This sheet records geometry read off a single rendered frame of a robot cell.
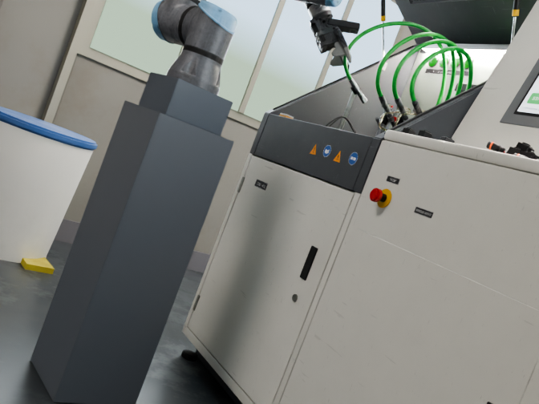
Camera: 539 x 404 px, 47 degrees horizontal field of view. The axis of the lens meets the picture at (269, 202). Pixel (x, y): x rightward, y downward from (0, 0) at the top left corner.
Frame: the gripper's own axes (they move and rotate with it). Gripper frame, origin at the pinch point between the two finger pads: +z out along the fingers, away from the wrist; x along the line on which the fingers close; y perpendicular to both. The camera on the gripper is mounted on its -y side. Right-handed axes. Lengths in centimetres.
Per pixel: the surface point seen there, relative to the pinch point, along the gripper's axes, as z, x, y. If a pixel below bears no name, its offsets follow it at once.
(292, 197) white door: 38, 10, 37
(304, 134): 20.0, 9.1, 25.8
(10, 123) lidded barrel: -41, -35, 128
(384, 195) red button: 53, 46, 19
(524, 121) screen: 49, 46, -23
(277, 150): 18.8, -2.5, 34.7
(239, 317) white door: 66, -3, 67
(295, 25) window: -88, -146, -19
